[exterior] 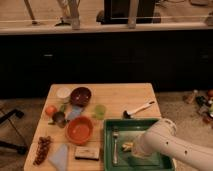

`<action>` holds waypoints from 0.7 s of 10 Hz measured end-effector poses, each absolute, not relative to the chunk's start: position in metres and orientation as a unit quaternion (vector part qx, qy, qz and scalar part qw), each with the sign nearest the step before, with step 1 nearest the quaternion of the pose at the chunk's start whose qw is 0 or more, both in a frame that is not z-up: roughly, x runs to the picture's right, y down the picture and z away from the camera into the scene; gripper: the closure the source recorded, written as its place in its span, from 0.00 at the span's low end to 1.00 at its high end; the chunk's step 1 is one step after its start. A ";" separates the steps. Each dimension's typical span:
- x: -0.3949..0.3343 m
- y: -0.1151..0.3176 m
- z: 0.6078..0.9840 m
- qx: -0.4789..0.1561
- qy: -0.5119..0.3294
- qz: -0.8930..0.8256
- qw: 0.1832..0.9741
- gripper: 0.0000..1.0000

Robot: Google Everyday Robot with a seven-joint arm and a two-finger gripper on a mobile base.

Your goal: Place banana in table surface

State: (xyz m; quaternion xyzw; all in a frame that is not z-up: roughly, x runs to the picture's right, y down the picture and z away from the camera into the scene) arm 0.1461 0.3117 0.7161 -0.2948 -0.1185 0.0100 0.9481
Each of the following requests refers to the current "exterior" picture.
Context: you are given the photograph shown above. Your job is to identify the yellow banana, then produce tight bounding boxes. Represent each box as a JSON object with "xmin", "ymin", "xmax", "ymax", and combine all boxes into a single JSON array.
[{"xmin": 122, "ymin": 142, "xmax": 133, "ymax": 152}]

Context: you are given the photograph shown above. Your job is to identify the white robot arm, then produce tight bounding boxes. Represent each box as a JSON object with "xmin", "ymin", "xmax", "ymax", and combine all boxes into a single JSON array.
[{"xmin": 132, "ymin": 118, "xmax": 213, "ymax": 171}]

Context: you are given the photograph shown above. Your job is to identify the green translucent cup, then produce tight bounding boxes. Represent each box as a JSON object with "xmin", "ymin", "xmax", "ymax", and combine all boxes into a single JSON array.
[{"xmin": 95, "ymin": 105, "xmax": 106, "ymax": 120}]

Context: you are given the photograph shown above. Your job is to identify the dark red bowl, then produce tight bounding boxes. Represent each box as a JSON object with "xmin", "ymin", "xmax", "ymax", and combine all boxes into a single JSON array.
[{"xmin": 70, "ymin": 87, "xmax": 91, "ymax": 107}]

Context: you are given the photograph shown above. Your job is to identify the blue plastic piece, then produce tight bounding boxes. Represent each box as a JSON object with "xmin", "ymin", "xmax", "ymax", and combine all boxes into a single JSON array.
[{"xmin": 67, "ymin": 106, "xmax": 83, "ymax": 121}]

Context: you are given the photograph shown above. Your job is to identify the white cup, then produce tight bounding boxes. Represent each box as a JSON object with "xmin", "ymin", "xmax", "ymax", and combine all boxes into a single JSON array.
[{"xmin": 56, "ymin": 87, "xmax": 71, "ymax": 103}]

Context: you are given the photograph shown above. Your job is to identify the silver fork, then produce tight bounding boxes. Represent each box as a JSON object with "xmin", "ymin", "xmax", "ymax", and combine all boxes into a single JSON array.
[{"xmin": 112, "ymin": 127, "xmax": 119, "ymax": 164}]

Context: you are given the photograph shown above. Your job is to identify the green plastic tray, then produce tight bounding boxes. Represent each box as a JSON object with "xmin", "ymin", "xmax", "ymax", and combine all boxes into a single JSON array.
[{"xmin": 104, "ymin": 118, "xmax": 175, "ymax": 171}]

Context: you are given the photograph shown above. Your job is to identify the orange bowl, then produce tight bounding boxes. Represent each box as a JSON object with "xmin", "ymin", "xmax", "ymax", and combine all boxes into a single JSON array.
[{"xmin": 65, "ymin": 116, "xmax": 93, "ymax": 145}]

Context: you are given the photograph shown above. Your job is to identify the metal cup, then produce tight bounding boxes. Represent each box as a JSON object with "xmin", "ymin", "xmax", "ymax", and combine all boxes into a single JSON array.
[{"xmin": 52, "ymin": 112, "xmax": 66, "ymax": 128}]

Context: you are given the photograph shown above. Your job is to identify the orange fruit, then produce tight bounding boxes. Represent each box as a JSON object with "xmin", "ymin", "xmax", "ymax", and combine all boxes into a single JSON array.
[{"xmin": 45, "ymin": 105, "xmax": 57, "ymax": 117}]

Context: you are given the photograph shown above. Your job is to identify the wooden table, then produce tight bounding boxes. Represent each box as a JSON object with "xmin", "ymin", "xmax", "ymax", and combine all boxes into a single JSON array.
[{"xmin": 24, "ymin": 83, "xmax": 161, "ymax": 171}]

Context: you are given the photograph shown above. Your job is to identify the light blue cloth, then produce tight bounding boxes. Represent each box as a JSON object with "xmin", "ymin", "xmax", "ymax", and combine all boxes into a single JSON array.
[{"xmin": 49, "ymin": 144, "xmax": 68, "ymax": 171}]

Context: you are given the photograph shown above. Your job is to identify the black chair base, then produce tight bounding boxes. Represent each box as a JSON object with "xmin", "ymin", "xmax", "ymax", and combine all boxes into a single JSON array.
[{"xmin": 0, "ymin": 108, "xmax": 28, "ymax": 156}]

